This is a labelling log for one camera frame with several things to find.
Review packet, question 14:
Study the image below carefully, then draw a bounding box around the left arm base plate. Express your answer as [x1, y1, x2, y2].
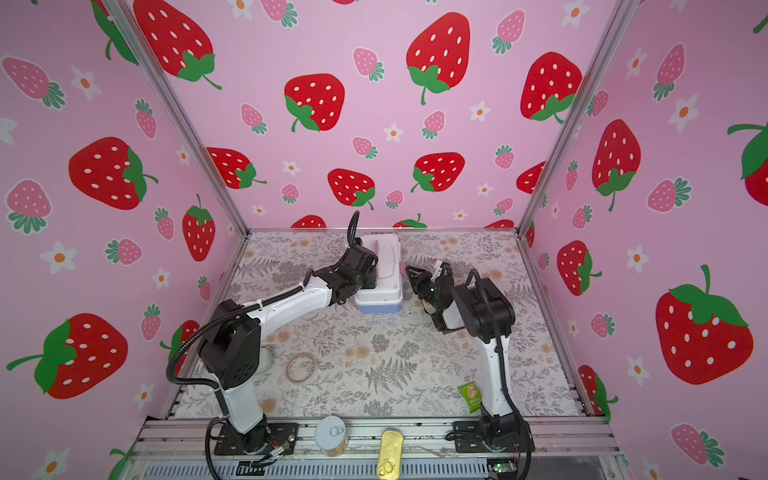
[214, 422, 299, 456]

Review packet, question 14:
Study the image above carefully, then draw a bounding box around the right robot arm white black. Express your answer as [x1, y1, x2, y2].
[404, 261, 524, 448]

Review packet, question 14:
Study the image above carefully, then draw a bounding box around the gold oval tin can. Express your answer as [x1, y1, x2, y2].
[376, 430, 404, 480]

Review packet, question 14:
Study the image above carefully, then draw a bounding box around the green snack packet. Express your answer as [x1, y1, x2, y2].
[458, 381, 482, 413]

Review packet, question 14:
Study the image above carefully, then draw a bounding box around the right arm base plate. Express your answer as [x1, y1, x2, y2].
[445, 420, 536, 454]

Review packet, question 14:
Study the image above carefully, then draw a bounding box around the clear tape roll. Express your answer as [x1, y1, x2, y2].
[285, 353, 318, 385]

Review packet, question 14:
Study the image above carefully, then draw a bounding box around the round silver tin can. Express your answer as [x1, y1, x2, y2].
[314, 415, 348, 457]

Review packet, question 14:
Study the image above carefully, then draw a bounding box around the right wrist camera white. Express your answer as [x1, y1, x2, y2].
[431, 260, 453, 281]

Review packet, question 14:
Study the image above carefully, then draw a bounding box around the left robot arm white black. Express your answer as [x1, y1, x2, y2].
[166, 238, 378, 453]

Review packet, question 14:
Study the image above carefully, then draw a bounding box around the white pink blue tool box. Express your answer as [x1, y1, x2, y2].
[354, 233, 404, 314]

